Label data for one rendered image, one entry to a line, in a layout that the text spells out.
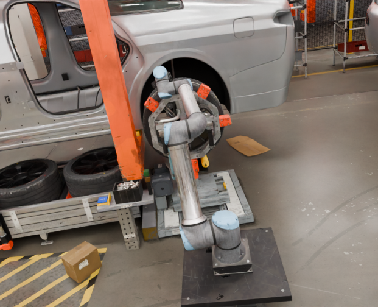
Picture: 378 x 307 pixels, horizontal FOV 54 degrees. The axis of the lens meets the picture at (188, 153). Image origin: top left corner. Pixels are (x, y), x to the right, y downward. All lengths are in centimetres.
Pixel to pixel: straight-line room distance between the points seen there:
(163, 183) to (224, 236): 114
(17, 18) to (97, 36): 486
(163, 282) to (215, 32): 198
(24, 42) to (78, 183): 456
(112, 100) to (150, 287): 134
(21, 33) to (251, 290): 625
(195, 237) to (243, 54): 171
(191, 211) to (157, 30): 160
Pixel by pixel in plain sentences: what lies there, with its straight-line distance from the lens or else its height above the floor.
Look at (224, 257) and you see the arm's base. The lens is 224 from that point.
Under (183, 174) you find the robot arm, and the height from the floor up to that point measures 92.
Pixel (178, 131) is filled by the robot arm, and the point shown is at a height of 114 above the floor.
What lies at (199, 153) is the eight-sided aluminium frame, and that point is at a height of 62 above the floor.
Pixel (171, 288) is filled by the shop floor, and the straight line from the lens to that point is 270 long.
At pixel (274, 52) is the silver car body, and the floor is 123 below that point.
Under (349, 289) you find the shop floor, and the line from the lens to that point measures 267.
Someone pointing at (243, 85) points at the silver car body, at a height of 99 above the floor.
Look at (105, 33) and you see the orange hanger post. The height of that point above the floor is 164.
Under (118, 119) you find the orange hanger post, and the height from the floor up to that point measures 104.
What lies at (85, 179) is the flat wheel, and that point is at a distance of 323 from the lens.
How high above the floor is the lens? 189
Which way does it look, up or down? 25 degrees down
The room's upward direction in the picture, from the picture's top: 9 degrees counter-clockwise
